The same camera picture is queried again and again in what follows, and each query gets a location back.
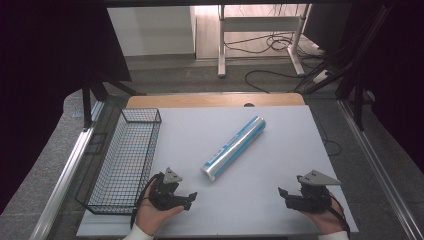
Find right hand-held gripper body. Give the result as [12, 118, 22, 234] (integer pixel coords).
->
[285, 169, 342, 214]

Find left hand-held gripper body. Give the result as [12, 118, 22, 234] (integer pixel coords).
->
[148, 167, 190, 212]

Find black wire basket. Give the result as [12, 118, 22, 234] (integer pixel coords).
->
[75, 107, 163, 216]

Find blue and clear wrap roll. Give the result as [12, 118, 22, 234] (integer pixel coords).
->
[200, 115, 267, 183]

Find person's left hand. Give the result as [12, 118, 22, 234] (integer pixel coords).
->
[134, 181, 185, 237]

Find person's right hand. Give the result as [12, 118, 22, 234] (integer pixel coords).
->
[301, 190, 347, 235]

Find white table board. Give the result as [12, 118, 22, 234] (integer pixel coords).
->
[76, 105, 360, 238]

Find wooden table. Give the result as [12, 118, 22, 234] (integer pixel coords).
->
[126, 92, 306, 109]

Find black metal stand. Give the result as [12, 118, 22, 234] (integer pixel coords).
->
[80, 70, 147, 130]
[334, 3, 395, 132]

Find white power strip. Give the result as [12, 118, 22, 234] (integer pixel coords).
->
[312, 69, 332, 85]

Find black curtain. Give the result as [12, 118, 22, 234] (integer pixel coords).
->
[0, 0, 132, 215]
[343, 0, 424, 165]

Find white cabinet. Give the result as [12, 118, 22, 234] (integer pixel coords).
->
[106, 6, 198, 57]

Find left hand-held gripper black cable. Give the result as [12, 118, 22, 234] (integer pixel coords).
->
[129, 173, 161, 230]

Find hand-held gripper black cable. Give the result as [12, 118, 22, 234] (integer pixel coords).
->
[129, 173, 161, 230]
[328, 194, 352, 238]

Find right hand-held gripper black cable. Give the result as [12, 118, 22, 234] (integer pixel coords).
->
[328, 194, 352, 238]

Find thin black looped cable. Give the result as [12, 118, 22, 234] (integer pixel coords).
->
[310, 110, 343, 157]

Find aluminium rail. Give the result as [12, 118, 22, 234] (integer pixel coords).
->
[337, 99, 424, 240]
[29, 100, 105, 240]

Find long black floor cable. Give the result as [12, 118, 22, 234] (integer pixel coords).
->
[244, 69, 303, 94]

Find tangled black floor cables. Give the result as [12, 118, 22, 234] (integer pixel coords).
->
[223, 30, 303, 55]

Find white metal desk frame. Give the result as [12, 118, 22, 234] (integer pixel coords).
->
[217, 4, 313, 79]

